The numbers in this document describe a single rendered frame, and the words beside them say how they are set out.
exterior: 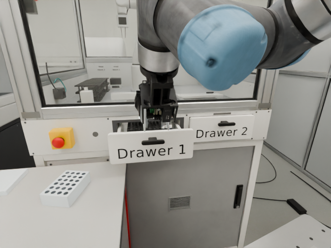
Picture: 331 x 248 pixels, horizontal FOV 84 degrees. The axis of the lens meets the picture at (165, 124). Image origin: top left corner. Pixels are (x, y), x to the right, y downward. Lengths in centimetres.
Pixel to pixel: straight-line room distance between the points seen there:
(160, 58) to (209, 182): 78
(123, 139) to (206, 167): 47
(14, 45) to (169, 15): 65
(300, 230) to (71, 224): 57
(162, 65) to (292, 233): 50
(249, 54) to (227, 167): 82
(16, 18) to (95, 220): 65
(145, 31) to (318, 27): 20
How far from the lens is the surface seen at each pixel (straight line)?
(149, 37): 29
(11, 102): 147
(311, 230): 63
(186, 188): 97
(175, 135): 63
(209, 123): 80
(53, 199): 64
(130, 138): 62
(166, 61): 30
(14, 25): 81
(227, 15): 19
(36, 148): 88
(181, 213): 106
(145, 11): 27
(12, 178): 83
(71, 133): 77
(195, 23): 19
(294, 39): 28
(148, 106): 35
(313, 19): 27
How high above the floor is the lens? 115
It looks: 19 degrees down
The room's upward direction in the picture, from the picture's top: straight up
